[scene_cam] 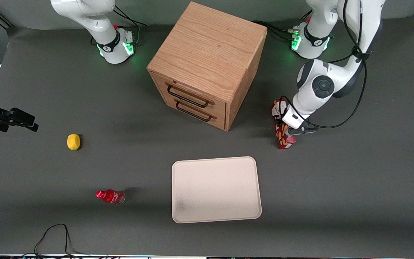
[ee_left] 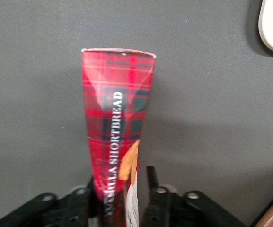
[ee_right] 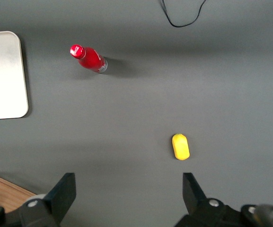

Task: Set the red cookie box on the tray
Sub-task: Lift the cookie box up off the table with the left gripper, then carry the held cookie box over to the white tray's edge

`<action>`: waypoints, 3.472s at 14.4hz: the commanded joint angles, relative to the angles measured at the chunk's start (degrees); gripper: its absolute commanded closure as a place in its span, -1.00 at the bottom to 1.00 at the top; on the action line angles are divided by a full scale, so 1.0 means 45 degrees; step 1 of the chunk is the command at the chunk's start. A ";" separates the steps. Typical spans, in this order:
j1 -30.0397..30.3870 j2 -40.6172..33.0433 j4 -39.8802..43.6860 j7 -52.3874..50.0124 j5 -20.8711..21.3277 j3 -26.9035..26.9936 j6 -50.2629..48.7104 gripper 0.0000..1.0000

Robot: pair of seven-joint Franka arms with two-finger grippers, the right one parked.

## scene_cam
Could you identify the wooden drawer cabinet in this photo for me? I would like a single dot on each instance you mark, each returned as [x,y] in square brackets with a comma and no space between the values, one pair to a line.
[210,46]

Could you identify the yellow lemon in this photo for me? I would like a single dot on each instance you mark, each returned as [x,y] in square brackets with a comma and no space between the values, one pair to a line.
[73,141]

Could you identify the beige plastic tray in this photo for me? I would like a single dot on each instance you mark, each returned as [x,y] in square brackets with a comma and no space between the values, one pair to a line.
[216,190]

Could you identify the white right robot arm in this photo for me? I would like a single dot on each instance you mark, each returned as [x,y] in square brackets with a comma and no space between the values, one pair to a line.
[99,25]

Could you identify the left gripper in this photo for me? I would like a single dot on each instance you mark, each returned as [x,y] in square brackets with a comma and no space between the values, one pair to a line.
[279,122]

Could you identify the red cookie box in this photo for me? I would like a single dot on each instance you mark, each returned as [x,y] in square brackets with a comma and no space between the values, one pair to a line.
[282,141]

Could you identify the wooden drawer front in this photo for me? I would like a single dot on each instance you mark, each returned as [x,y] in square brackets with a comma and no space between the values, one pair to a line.
[192,90]
[212,120]

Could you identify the red plastic bottle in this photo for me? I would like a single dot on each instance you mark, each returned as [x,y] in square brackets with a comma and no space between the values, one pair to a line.
[111,196]

